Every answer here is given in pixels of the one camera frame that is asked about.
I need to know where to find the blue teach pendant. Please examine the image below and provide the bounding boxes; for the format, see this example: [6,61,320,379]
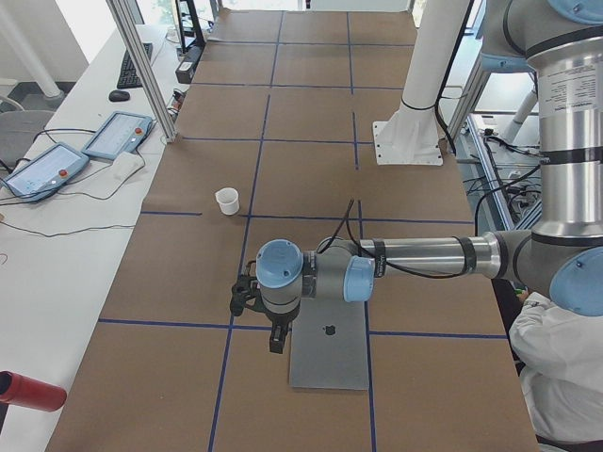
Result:
[2,142,90,202]
[82,111,154,160]

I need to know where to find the black computer mouse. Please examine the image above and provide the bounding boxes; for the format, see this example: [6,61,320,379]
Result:
[108,89,130,103]

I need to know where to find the black keyboard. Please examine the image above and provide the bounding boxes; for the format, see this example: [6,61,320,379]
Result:
[116,51,142,89]

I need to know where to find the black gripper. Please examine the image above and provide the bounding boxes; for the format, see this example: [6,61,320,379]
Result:
[269,312,296,354]

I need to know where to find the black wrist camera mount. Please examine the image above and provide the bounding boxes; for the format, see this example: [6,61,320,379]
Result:
[230,274,266,316]

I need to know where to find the blue tape line lengthwise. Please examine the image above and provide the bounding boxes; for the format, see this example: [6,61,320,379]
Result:
[207,10,285,452]

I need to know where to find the red cylinder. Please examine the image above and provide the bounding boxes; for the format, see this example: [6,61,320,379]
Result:
[1,371,67,412]

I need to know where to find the black box on table edge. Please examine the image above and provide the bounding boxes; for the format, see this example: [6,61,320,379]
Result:
[175,46,203,85]

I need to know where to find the white folded cloth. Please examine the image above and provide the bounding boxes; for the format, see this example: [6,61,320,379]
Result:
[110,153,144,182]

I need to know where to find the aluminium frame post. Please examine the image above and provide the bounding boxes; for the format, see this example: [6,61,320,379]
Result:
[106,0,177,143]

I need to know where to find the far blue teach pendant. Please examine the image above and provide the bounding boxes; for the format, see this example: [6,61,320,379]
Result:
[82,111,154,160]

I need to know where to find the near blue teach pendant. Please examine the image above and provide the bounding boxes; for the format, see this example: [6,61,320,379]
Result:
[2,142,90,202]

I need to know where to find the silver closed laptop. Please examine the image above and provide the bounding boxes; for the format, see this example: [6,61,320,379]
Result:
[289,299,368,391]

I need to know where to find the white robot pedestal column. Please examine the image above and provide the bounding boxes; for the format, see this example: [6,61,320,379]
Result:
[373,0,473,166]

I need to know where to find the person in white coat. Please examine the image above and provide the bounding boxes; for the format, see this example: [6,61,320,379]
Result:
[509,292,602,444]

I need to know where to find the blue tape line crosswise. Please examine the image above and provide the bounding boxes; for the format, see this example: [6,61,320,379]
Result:
[97,317,511,341]

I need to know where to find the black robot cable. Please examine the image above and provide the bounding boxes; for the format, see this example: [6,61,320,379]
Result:
[314,199,472,280]

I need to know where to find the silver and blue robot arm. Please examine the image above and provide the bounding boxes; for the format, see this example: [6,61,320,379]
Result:
[230,1,602,353]

